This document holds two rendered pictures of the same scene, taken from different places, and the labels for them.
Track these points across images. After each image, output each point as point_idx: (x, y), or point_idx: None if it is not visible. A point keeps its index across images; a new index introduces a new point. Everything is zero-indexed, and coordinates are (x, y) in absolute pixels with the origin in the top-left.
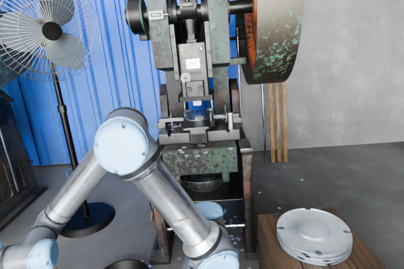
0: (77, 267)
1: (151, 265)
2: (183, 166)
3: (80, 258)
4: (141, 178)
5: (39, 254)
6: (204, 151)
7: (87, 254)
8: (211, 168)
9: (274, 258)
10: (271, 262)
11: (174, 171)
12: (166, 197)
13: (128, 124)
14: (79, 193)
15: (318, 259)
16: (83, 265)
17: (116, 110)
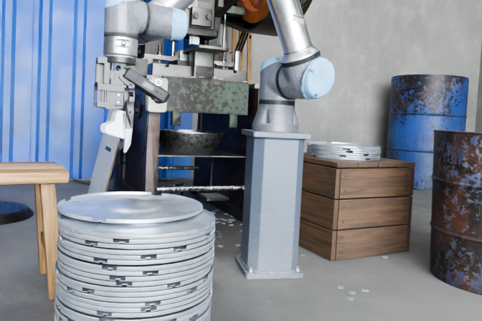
0: (11, 241)
1: None
2: (187, 99)
3: (7, 236)
4: None
5: (181, 12)
6: (214, 84)
7: (17, 234)
8: (219, 107)
9: (317, 159)
10: (310, 172)
11: (175, 105)
12: None
13: None
14: None
15: (359, 152)
16: (19, 240)
17: None
